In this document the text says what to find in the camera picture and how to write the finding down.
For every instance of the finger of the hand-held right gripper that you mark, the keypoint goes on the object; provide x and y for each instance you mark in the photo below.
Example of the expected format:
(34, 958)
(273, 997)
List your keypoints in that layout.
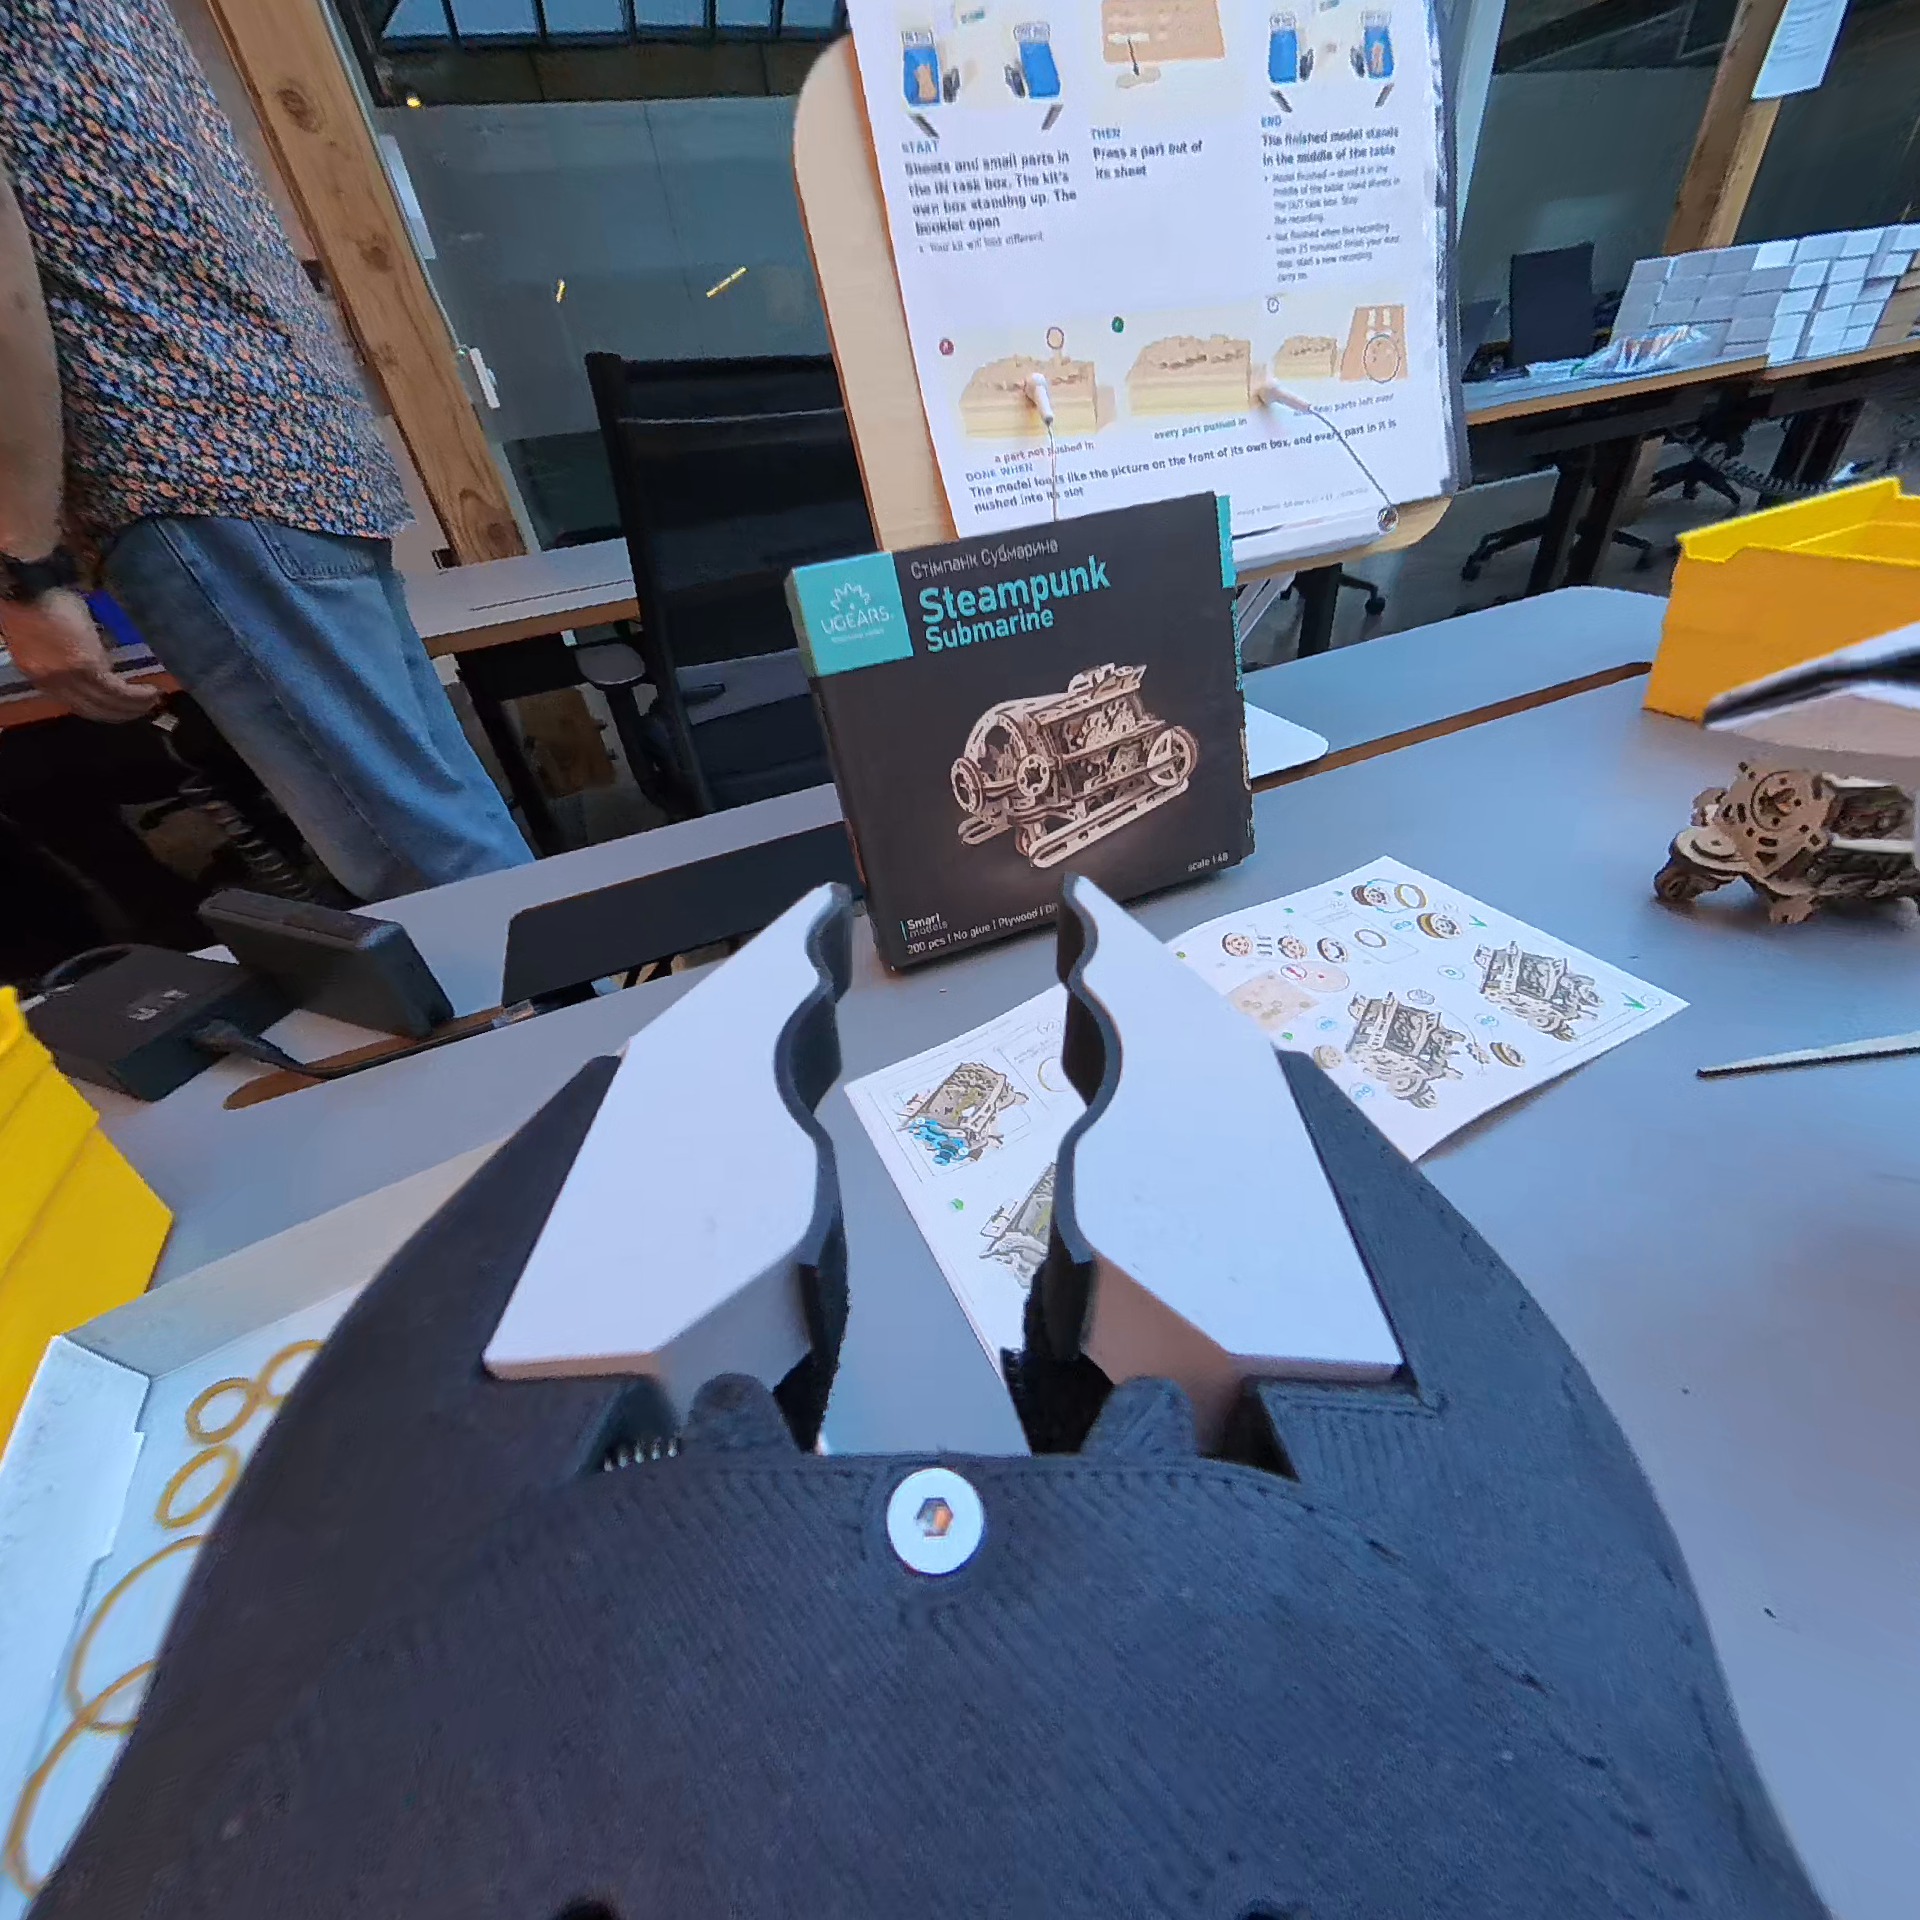
(1832, 703)

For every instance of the wooden submarine model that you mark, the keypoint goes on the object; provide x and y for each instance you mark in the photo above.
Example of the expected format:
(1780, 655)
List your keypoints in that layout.
(1785, 838)

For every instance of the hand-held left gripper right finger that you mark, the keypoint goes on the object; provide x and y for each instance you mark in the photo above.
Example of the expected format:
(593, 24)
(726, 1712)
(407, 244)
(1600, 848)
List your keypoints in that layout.
(1215, 1185)

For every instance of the grey side desk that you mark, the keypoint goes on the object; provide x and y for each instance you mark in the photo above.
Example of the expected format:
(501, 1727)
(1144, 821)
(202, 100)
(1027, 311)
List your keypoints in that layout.
(525, 594)

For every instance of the yellow plastic bin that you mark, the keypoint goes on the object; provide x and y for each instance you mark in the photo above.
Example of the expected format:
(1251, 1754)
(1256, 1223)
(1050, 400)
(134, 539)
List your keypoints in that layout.
(1772, 613)
(62, 1229)

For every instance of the open illustrated assembly booklet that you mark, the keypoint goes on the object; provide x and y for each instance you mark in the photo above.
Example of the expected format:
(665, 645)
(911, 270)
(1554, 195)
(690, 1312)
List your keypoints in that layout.
(1426, 988)

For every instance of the black wristwatch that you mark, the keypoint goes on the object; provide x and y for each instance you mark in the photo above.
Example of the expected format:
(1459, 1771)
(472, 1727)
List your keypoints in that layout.
(36, 574)

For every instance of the stack of white boxes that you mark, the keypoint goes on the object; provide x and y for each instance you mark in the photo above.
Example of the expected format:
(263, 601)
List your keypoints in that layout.
(1772, 293)

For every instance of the black adapter box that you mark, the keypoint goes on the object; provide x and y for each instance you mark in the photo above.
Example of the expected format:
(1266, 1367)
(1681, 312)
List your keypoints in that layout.
(136, 1027)

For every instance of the black flat panel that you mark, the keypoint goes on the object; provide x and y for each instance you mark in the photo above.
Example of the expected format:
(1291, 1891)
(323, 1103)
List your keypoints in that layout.
(674, 929)

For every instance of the long background desk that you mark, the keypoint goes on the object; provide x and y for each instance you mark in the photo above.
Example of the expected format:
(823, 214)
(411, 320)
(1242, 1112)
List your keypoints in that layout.
(1591, 393)

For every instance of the wooden post with paper sign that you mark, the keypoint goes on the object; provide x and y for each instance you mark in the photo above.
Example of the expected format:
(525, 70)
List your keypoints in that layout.
(1725, 150)

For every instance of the printed instruction sheet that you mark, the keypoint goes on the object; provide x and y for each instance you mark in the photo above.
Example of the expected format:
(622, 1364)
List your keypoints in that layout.
(1171, 257)

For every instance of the black model kit box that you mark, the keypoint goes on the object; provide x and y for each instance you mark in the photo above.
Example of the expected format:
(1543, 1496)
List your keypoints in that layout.
(1021, 749)

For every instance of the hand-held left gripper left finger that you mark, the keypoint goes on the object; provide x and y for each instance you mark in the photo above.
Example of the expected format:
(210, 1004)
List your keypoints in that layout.
(674, 1168)

